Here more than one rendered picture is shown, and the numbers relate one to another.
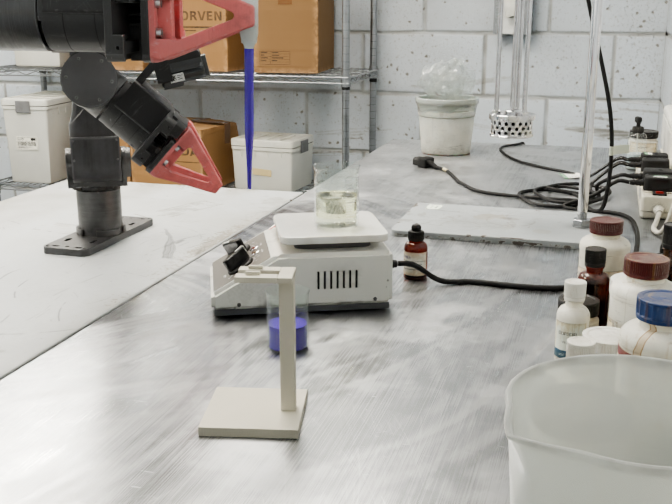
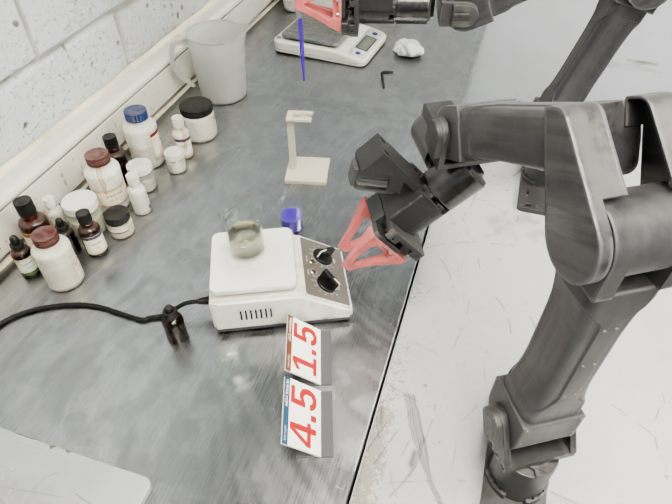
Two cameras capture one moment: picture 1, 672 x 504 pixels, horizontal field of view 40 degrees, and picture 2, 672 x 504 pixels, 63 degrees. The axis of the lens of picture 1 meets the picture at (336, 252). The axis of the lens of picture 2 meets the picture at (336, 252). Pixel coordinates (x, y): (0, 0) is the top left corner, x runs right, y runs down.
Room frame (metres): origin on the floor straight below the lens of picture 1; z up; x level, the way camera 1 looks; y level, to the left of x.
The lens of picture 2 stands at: (1.59, 0.14, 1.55)
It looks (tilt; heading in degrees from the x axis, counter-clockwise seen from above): 45 degrees down; 181
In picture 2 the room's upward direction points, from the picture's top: straight up
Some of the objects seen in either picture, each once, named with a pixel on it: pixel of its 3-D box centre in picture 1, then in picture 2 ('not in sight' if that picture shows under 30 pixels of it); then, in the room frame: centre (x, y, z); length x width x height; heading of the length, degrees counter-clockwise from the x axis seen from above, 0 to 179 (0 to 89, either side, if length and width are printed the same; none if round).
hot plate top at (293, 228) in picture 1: (328, 226); (253, 259); (1.03, 0.01, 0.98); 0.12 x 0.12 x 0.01; 8
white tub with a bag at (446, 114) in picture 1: (447, 105); not in sight; (2.09, -0.25, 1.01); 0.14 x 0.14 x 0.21
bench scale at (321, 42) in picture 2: not in sight; (331, 38); (0.14, 0.10, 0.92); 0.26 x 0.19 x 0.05; 68
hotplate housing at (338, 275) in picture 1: (306, 264); (273, 278); (1.03, 0.03, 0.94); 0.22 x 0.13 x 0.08; 98
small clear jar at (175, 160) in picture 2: not in sight; (175, 160); (0.70, -0.19, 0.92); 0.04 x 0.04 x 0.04
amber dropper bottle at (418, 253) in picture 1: (415, 250); (173, 322); (1.11, -0.10, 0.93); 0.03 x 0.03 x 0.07
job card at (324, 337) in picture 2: not in sight; (308, 349); (1.14, 0.09, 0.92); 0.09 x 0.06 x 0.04; 2
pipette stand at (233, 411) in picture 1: (253, 343); (306, 144); (0.71, 0.07, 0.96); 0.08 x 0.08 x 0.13; 86
